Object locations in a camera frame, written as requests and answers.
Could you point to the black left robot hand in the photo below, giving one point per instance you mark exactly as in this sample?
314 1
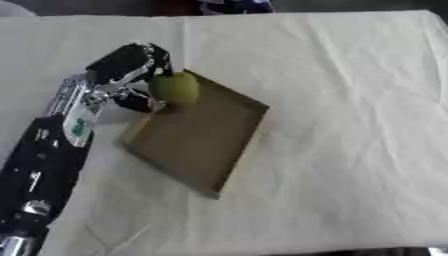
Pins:
119 63

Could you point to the green toy pear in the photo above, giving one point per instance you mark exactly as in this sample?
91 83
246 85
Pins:
175 87

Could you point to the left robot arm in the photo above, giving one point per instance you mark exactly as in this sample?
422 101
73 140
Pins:
41 160

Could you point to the tan cardboard box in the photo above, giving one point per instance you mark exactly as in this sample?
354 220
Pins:
195 140

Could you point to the dark blue bag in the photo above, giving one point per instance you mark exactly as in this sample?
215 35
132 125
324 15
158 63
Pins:
236 6

